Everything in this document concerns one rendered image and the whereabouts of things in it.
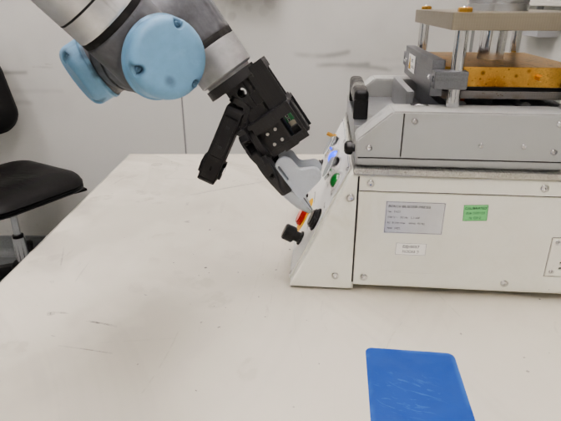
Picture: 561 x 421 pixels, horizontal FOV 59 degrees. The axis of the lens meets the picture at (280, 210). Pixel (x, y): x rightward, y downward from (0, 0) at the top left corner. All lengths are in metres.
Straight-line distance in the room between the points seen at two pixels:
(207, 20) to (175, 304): 0.36
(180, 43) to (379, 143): 0.28
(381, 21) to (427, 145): 1.55
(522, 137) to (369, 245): 0.23
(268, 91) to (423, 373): 0.38
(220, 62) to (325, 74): 1.54
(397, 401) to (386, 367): 0.05
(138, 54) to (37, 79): 1.92
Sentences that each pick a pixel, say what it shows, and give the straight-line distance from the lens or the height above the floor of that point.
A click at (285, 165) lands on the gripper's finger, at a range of 0.65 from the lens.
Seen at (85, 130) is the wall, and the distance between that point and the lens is 2.34.
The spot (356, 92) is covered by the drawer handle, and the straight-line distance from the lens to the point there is 0.70.
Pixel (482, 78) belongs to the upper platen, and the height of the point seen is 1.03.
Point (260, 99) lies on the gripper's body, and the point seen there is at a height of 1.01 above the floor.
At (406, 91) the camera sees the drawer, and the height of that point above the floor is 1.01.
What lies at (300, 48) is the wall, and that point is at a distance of 2.12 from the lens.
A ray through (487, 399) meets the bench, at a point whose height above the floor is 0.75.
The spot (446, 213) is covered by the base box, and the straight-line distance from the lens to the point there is 0.66.
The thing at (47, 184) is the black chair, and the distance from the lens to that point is 2.07.
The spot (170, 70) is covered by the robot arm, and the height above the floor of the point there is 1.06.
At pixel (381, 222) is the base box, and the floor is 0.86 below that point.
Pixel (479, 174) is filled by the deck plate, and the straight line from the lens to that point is 0.65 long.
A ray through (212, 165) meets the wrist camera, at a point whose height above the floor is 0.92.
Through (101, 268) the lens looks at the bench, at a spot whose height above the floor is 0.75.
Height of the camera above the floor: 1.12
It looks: 23 degrees down
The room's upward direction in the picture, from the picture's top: straight up
